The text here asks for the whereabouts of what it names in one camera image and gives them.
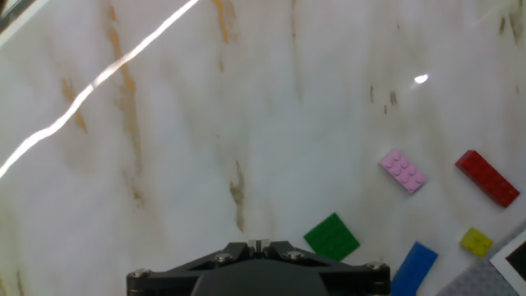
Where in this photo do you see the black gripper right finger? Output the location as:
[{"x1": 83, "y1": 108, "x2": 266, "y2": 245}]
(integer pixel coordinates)
[{"x1": 261, "y1": 240, "x2": 391, "y2": 296}]

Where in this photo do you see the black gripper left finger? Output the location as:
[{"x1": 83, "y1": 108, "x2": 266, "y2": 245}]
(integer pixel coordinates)
[{"x1": 126, "y1": 240, "x2": 261, "y2": 296}]

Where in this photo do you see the green square Lego plate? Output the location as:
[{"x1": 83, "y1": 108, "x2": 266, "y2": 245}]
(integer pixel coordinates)
[{"x1": 302, "y1": 212, "x2": 361, "y2": 262}]

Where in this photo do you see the blue Lego brick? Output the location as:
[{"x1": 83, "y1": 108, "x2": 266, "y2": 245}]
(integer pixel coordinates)
[{"x1": 390, "y1": 241, "x2": 439, "y2": 296}]

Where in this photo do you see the pink Lego brick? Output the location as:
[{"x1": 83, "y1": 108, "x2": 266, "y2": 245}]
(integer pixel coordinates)
[{"x1": 378, "y1": 148, "x2": 427, "y2": 194}]

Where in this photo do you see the grey Lego baseplate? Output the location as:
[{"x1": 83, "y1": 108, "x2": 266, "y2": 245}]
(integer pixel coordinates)
[{"x1": 435, "y1": 221, "x2": 526, "y2": 296}]

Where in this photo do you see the lime Lego brick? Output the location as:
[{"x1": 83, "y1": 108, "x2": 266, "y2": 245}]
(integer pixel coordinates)
[{"x1": 459, "y1": 227, "x2": 494, "y2": 259}]

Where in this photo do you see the red Lego brick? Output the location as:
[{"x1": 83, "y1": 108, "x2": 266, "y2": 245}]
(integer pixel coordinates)
[{"x1": 454, "y1": 150, "x2": 521, "y2": 209}]

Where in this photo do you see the black white fiducial marker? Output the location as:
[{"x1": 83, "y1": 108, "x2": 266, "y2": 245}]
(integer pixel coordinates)
[{"x1": 489, "y1": 229, "x2": 526, "y2": 285}]

